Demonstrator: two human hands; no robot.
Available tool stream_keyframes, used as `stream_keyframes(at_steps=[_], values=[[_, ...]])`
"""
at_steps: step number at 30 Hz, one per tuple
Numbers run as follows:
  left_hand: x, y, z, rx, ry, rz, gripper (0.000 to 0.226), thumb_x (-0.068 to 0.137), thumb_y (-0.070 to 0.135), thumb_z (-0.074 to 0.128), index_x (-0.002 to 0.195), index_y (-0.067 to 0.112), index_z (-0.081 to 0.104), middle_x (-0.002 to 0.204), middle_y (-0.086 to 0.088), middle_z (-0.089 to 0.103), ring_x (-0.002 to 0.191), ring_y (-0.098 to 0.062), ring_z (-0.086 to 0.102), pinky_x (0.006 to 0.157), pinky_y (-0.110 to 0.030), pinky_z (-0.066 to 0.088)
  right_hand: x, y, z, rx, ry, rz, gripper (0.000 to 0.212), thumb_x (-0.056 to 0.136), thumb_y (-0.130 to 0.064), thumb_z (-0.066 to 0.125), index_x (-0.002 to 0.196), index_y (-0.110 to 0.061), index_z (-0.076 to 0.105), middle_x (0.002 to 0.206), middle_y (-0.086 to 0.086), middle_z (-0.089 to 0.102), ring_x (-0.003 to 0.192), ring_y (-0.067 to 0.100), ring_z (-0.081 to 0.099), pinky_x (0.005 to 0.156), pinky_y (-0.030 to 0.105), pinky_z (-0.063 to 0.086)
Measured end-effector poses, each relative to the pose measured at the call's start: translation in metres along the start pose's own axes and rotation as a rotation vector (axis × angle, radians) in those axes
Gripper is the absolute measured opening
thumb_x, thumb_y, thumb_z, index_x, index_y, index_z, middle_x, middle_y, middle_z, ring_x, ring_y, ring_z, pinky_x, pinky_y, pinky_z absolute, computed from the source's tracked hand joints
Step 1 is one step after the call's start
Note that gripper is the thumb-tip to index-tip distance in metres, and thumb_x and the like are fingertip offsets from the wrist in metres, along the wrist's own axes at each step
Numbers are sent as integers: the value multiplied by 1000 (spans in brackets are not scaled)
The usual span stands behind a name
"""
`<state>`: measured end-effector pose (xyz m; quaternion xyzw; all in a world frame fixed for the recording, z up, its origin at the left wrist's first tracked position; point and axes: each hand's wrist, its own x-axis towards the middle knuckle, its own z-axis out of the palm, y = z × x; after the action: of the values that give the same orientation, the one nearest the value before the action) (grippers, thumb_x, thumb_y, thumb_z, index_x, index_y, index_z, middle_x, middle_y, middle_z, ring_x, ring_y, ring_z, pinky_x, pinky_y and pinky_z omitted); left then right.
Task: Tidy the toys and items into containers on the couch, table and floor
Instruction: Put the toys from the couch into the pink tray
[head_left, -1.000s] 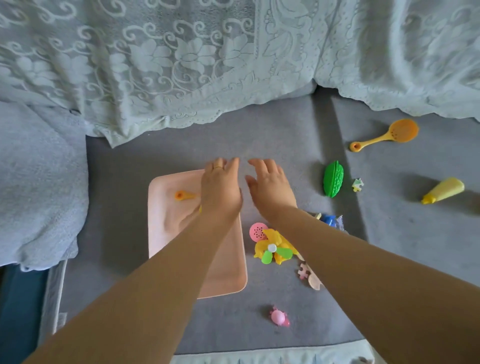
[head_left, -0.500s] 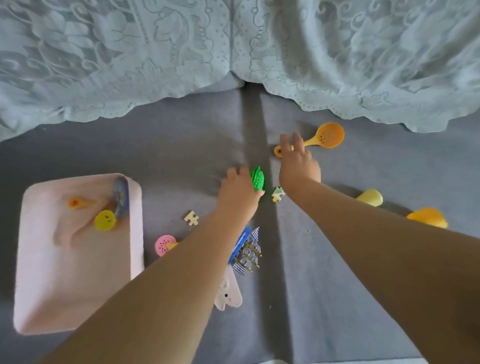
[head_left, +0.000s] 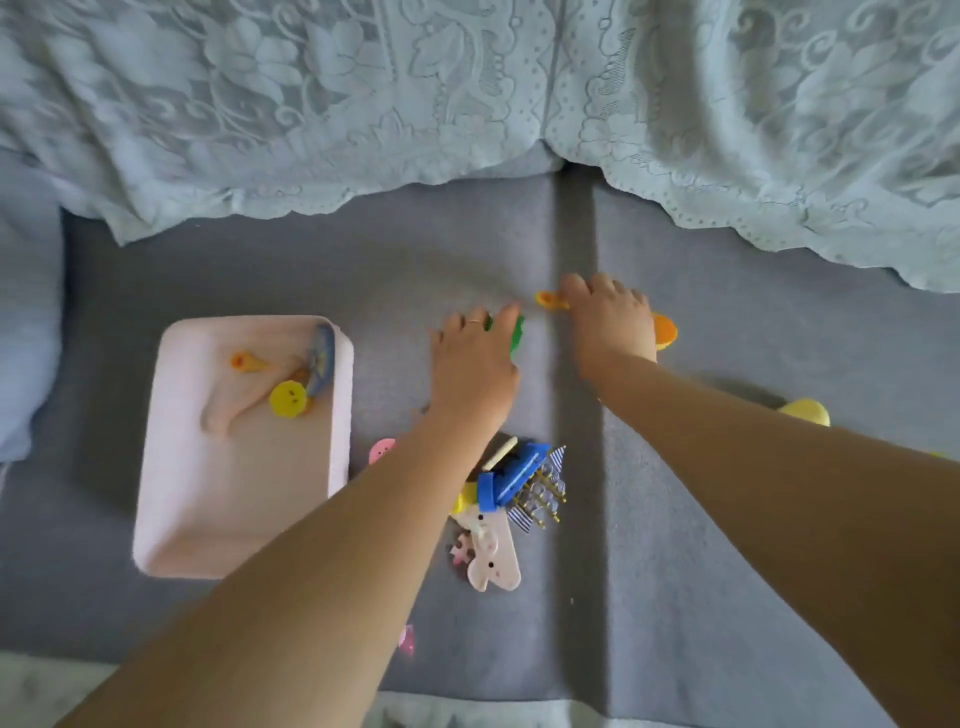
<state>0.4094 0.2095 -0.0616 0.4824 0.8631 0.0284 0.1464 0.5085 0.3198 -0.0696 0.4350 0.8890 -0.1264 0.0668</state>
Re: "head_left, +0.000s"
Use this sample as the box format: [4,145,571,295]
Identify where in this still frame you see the person's right hand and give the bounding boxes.
[557,272,660,385]

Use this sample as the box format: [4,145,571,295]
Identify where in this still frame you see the person's left hand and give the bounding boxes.
[419,302,523,445]

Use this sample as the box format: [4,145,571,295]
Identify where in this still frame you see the green bumpy toy vegetable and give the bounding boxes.
[483,313,526,358]

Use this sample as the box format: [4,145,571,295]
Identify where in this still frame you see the blue plastic toy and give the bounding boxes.
[476,440,553,514]

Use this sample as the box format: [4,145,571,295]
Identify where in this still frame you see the striped card gold pins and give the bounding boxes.
[508,446,569,534]

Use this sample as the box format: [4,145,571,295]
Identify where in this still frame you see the pale animal shaped toy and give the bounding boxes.
[448,503,523,594]

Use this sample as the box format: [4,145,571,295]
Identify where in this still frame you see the yellow round toy piece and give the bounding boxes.
[268,379,310,420]

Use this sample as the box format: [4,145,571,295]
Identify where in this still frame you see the pink toy rolling pin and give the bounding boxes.
[200,359,305,440]

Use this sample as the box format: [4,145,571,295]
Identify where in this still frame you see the pink plastic toy tray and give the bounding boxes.
[132,314,355,581]

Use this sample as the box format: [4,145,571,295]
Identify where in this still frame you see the person's left forearm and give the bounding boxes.
[56,419,519,728]

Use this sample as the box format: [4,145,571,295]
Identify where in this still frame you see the person's right forearm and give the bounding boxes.
[584,352,960,728]

